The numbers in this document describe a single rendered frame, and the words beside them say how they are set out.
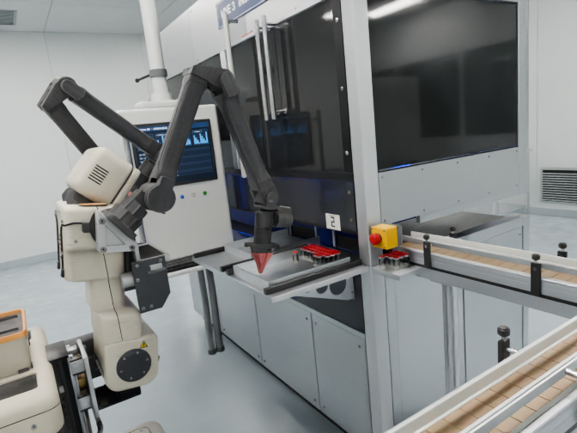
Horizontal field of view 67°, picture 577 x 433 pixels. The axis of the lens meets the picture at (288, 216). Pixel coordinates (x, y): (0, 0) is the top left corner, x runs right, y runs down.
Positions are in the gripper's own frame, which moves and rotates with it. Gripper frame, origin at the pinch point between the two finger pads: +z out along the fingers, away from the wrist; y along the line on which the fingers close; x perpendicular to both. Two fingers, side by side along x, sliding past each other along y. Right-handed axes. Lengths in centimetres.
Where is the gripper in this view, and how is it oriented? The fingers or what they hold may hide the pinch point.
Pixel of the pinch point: (260, 271)
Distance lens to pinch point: 145.6
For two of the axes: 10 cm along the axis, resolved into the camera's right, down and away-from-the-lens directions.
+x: -5.4, -1.0, 8.4
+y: 8.4, 0.2, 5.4
